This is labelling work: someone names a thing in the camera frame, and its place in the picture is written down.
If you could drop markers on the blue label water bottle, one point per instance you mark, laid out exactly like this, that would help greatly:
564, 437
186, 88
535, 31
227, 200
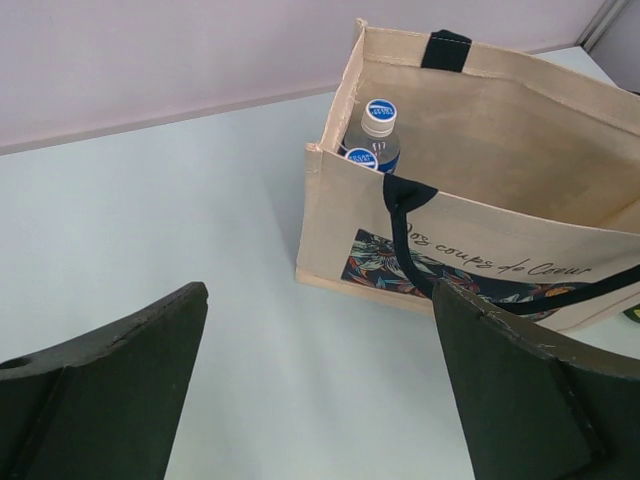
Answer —
375, 131

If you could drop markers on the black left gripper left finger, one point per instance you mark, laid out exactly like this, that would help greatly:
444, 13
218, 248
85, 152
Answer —
105, 404

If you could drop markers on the clear bottle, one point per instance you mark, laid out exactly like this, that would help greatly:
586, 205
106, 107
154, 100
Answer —
362, 157

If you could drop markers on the beige canvas tote bag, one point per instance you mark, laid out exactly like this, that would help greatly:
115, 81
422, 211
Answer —
518, 181

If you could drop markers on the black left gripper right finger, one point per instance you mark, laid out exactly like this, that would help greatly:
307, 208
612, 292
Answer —
533, 403

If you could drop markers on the green glass bottle left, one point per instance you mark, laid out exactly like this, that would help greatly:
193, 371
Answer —
633, 313

